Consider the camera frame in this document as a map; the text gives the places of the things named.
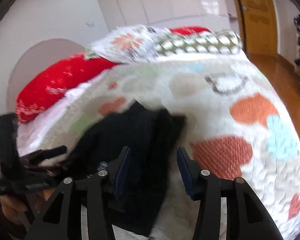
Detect olive white dotted pillow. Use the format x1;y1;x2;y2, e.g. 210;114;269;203
154;30;242;56

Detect patchwork heart quilt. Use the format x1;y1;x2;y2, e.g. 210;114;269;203
17;55;300;240

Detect white wardrobe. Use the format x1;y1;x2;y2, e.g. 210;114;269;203
98;0;239;33

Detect black pants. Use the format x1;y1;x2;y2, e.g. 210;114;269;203
64;102;186;237

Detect red embroidered pillow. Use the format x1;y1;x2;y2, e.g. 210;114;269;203
15;52;116;124

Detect wooden door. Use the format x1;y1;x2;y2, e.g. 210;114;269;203
235;0;277;56

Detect floral white pillow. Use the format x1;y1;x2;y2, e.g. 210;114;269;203
84;24;171;63

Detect white fleece blanket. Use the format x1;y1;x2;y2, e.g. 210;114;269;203
16;80;96;157

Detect round white headboard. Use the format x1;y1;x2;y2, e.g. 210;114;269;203
6;38;84;112

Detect person left hand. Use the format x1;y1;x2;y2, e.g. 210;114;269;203
0;195;27;225

